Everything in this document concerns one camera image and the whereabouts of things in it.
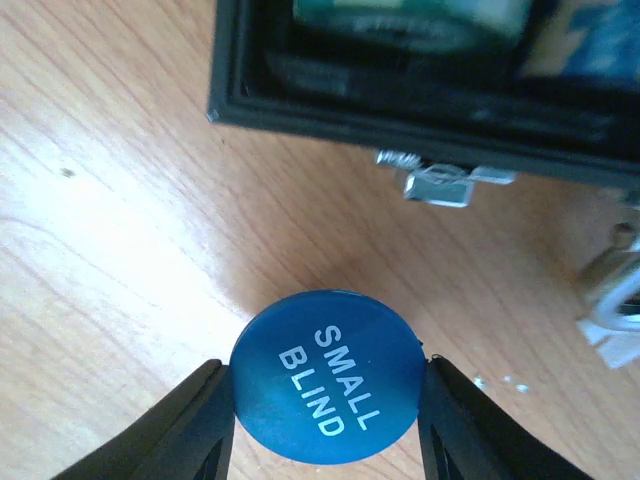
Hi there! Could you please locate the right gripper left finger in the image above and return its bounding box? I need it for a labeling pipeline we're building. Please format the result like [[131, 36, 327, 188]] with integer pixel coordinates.
[[56, 360, 235, 479]]

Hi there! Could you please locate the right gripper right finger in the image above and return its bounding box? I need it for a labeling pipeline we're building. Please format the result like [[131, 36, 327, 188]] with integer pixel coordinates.
[[418, 356, 591, 480]]

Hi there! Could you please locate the blue small blind button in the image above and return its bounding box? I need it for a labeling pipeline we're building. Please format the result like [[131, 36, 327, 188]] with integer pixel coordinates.
[[230, 290, 427, 465]]

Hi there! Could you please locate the black poker set case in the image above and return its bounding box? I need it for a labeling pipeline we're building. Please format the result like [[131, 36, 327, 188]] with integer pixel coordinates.
[[208, 1, 639, 369]]

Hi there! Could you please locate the green poker chip stack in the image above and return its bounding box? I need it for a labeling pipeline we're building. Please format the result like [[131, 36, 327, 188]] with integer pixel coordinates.
[[292, 0, 532, 53]]

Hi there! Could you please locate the blue playing card deck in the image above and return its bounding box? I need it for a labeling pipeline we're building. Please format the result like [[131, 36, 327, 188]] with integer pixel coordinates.
[[519, 1, 639, 91]]

